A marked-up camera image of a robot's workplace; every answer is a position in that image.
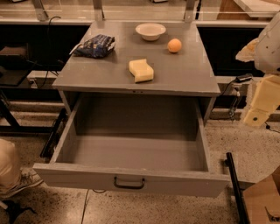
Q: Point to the black power adapter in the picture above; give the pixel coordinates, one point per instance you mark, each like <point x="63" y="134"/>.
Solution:
<point x="243" y="78"/>

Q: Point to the white bowl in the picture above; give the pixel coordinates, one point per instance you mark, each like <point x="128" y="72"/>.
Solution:
<point x="150" y="31"/>

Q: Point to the black metal bar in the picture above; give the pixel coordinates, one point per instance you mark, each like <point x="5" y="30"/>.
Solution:
<point x="242" y="212"/>

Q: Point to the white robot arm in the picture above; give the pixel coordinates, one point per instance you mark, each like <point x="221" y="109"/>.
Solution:
<point x="264" y="51"/>

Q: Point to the orange fruit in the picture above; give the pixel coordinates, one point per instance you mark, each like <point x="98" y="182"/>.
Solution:
<point x="174" y="45"/>

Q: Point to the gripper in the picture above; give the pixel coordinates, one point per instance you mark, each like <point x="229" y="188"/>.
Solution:
<point x="269" y="55"/>

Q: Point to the grey open top drawer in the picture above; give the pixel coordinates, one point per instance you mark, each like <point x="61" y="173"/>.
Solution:
<point x="158" y="138"/>

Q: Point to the black drawer handle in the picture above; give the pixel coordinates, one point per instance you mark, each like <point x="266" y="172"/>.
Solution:
<point x="127" y="184"/>

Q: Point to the cardboard box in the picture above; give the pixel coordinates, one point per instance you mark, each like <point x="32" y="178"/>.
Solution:
<point x="262" y="200"/>

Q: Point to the yellow sponge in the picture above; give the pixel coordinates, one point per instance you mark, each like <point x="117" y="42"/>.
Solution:
<point x="141" y="70"/>

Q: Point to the blue chip bag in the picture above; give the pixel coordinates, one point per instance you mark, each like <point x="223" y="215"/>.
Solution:
<point x="98" y="47"/>

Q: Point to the grey cabinet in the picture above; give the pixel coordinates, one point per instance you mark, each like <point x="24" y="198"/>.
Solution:
<point x="187" y="72"/>

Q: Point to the person's beige trouser leg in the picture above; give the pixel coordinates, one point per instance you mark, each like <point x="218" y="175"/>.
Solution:
<point x="10" y="173"/>

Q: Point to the grey sneaker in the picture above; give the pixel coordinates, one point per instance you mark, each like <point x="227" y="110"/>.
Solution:
<point x="28" y="178"/>

